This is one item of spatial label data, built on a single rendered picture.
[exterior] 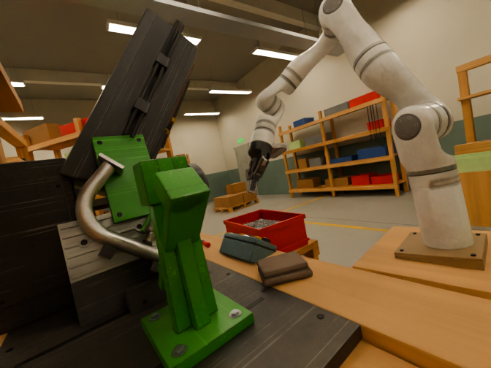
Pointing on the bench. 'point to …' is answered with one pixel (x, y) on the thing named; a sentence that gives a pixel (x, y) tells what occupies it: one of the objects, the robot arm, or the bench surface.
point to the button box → (246, 247)
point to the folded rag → (283, 269)
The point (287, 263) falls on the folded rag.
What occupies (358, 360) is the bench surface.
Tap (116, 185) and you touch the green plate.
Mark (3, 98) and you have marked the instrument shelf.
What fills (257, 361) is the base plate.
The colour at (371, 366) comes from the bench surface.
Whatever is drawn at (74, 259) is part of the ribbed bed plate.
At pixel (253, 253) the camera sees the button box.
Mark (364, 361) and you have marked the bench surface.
